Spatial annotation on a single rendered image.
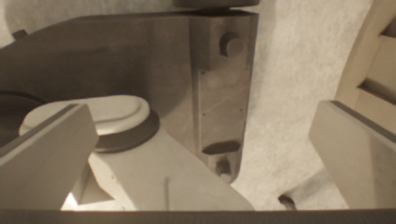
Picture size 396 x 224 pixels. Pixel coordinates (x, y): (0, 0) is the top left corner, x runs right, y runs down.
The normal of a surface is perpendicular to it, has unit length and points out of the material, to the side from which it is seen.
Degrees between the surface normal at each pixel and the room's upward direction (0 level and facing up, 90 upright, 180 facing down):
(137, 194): 90
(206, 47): 45
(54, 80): 0
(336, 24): 0
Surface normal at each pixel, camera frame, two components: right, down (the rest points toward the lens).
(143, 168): -0.02, -0.86
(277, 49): 0.18, 0.51
